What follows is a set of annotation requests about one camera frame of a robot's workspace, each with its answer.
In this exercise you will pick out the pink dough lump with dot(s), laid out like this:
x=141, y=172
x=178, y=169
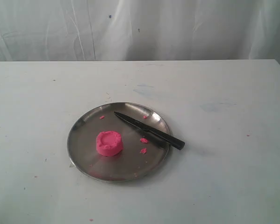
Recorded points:
x=109, y=143

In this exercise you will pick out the black knife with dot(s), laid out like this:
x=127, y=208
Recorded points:
x=178, y=144

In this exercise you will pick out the pink crumb lower right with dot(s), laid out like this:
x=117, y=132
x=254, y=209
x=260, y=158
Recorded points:
x=143, y=150

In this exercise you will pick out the white backdrop curtain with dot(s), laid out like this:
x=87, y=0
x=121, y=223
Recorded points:
x=103, y=30

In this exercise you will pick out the pink crumb upper right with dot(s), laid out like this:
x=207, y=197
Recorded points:
x=144, y=140

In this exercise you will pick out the round steel plate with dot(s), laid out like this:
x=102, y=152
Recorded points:
x=129, y=164

